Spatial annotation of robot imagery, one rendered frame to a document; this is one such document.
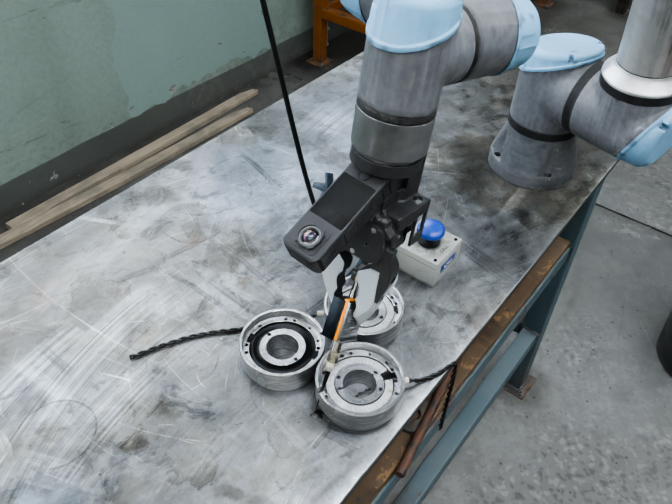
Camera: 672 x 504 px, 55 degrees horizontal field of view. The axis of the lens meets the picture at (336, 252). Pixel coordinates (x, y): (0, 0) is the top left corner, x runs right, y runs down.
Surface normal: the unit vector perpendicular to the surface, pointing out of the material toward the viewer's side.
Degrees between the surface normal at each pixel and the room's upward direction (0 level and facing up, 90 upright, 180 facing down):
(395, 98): 83
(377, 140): 82
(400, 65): 83
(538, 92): 90
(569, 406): 0
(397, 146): 84
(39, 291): 0
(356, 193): 23
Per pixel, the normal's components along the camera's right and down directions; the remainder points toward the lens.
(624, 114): -0.55, 0.64
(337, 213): -0.18, -0.46
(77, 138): 0.79, 0.44
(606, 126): -0.78, 0.49
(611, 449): 0.03, -0.73
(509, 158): -0.75, 0.16
